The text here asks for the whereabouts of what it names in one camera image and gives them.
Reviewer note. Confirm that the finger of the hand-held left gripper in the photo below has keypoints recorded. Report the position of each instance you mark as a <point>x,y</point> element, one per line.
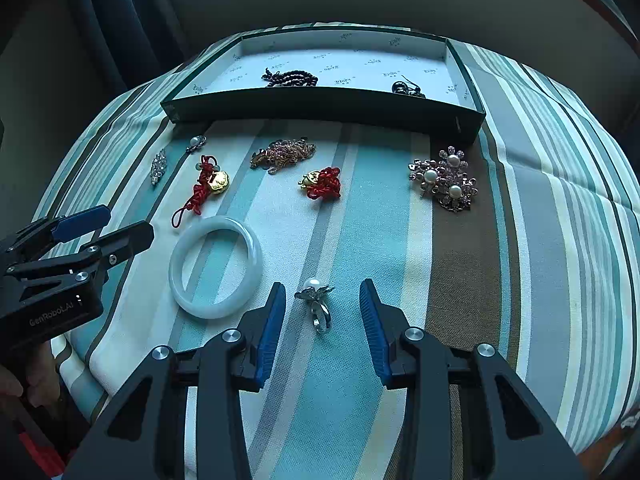
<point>80,222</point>
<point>127,240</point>

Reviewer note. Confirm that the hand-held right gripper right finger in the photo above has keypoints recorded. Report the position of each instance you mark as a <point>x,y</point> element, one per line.
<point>372,330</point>

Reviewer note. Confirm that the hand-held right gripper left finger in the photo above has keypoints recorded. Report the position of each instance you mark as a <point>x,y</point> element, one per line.
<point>270,340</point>

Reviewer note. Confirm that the white jade bangle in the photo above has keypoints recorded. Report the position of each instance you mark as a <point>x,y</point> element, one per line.
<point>180,285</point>

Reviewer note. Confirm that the silver rhinestone brooch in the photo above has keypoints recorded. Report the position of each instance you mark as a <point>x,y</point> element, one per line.
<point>159,166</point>

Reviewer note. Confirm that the small pearl brooch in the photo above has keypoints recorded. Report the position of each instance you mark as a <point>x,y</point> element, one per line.
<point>195,144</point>

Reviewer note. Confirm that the red knot gold charm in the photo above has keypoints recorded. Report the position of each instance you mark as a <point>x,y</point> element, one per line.
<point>325,184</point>

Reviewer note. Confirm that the pearl flower brooch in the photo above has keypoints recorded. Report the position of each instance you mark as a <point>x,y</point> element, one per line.
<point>445,182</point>

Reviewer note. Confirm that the dark green jewelry box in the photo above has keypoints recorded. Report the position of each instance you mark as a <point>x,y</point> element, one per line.
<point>350,67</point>

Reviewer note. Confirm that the person's left hand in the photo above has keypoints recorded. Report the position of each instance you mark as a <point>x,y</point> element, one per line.
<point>42,380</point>

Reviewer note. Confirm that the striped teal tablecloth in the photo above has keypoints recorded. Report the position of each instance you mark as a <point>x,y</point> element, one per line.
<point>350,240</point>

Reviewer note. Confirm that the red cloth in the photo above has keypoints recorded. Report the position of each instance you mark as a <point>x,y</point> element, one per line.
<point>42,455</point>

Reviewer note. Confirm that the dark blue curtain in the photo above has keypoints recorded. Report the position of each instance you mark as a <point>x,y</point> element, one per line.
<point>125,20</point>

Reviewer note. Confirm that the black gourd pendant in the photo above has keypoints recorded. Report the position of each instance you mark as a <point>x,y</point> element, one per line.
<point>402,87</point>

